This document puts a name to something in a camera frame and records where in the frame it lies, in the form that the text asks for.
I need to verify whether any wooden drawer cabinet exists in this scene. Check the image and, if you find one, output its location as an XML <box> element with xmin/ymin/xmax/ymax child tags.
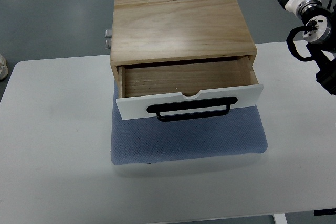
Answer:
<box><xmin>110</xmin><ymin>0</ymin><xmax>257</xmax><ymax>99</ymax></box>

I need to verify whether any person in beige trousers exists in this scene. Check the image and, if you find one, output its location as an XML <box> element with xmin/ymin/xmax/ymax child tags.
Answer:
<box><xmin>0</xmin><ymin>55</ymin><xmax>8</xmax><ymax>81</ymax></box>

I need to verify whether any white drawer black handle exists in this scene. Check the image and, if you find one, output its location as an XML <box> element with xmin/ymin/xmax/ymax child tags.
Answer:
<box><xmin>116</xmin><ymin>56</ymin><xmax>264</xmax><ymax>120</ymax></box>

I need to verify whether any grey metal clamp lower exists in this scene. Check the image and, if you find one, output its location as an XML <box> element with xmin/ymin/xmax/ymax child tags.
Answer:
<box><xmin>105</xmin><ymin>39</ymin><xmax>111</xmax><ymax>49</ymax></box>

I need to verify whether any grey metal clamp upper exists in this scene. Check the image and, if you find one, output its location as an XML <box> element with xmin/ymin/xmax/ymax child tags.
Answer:
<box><xmin>104</xmin><ymin>28</ymin><xmax>112</xmax><ymax>38</ymax></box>

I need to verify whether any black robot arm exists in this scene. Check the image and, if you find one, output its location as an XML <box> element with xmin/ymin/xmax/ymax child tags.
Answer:
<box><xmin>286</xmin><ymin>0</ymin><xmax>335</xmax><ymax>95</ymax></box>

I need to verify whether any blue textured mat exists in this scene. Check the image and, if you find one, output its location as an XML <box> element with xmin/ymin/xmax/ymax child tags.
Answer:
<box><xmin>111</xmin><ymin>84</ymin><xmax>268</xmax><ymax>165</ymax></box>

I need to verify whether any grey metal clamp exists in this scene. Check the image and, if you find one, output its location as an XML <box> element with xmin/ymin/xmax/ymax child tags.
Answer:
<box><xmin>104</xmin><ymin>28</ymin><xmax>112</xmax><ymax>38</ymax></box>
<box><xmin>105</xmin><ymin>39</ymin><xmax>111</xmax><ymax>49</ymax></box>

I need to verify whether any black bracket under table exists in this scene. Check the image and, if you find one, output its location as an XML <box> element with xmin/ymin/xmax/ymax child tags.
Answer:
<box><xmin>313</xmin><ymin>208</ymin><xmax>336</xmax><ymax>216</ymax></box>

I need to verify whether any white table leg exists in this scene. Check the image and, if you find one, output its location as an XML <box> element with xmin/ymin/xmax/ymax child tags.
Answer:
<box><xmin>273</xmin><ymin>213</ymin><xmax>288</xmax><ymax>224</ymax></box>

